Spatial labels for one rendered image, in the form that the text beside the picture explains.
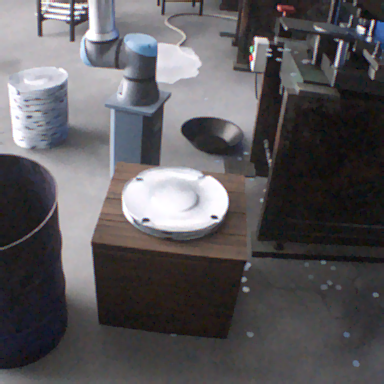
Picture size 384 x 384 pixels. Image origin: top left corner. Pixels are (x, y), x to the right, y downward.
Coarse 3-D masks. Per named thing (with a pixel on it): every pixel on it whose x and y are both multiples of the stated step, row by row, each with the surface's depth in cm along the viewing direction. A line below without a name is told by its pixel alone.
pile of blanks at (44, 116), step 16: (16, 96) 202; (32, 96) 201; (48, 96) 203; (64, 96) 213; (16, 112) 207; (32, 112) 205; (48, 112) 208; (64, 112) 218; (16, 128) 214; (32, 128) 210; (48, 128) 214; (64, 128) 222; (32, 144) 215; (48, 144) 218
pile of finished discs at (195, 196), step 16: (144, 176) 141; (160, 176) 141; (176, 176) 142; (192, 176) 143; (208, 176) 143; (128, 192) 134; (144, 192) 135; (160, 192) 134; (176, 192) 135; (192, 192) 136; (208, 192) 137; (224, 192) 138; (128, 208) 128; (144, 208) 129; (160, 208) 129; (176, 208) 129; (192, 208) 131; (208, 208) 132; (224, 208) 132; (144, 224) 124; (160, 224) 124; (176, 224) 125; (192, 224) 126; (208, 224) 126; (176, 240) 124
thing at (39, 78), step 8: (24, 72) 216; (32, 72) 216; (40, 72) 216; (48, 72) 217; (56, 72) 217; (64, 72) 217; (8, 80) 206; (16, 80) 207; (24, 80) 208; (32, 80) 207; (40, 80) 207; (48, 80) 209; (56, 80) 209; (64, 80) 209; (16, 88) 200; (24, 88) 201; (32, 88) 201; (40, 88) 202; (48, 88) 201
